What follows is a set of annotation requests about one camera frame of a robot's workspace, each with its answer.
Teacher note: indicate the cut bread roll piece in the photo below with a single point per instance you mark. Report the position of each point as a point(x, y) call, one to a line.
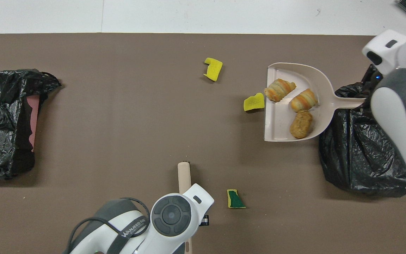
point(303, 100)
point(278, 90)

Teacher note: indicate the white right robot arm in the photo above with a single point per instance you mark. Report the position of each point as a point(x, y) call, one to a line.
point(400, 116)

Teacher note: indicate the right black trash bag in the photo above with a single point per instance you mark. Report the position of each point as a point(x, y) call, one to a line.
point(358, 158)

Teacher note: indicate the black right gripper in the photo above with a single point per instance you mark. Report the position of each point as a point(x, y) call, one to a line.
point(373, 77)

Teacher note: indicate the notched yellow sponge piece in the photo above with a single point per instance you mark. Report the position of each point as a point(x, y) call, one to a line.
point(214, 70)

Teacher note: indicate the pink plastic bin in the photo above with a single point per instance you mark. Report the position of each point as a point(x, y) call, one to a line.
point(32, 120)

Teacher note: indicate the brown fried nugget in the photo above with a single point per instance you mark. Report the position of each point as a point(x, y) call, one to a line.
point(301, 124)

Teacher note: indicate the brown table mat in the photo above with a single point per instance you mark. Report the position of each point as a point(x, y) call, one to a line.
point(118, 123)

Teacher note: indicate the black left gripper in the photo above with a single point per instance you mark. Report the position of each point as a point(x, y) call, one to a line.
point(204, 220)

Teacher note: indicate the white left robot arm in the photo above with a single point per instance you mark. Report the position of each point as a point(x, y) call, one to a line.
point(167, 215)

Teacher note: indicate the beige plastic dustpan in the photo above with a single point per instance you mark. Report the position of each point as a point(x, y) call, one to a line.
point(280, 120)

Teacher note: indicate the yellow green sponge piece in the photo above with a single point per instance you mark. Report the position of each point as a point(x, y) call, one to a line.
point(236, 200)

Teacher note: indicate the beige brush black bristles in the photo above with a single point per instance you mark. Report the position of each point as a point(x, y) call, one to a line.
point(184, 176)

